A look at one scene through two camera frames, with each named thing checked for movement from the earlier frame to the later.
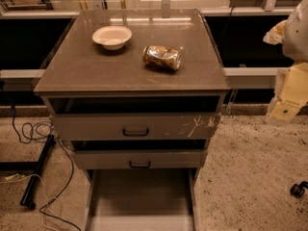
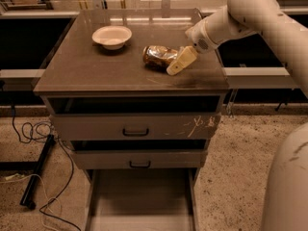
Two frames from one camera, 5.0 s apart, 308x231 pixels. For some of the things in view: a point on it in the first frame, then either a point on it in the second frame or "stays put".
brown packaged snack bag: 161,58 stays put
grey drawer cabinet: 138,95 stays put
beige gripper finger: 291,92 → 203,38
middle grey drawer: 139,159 stays put
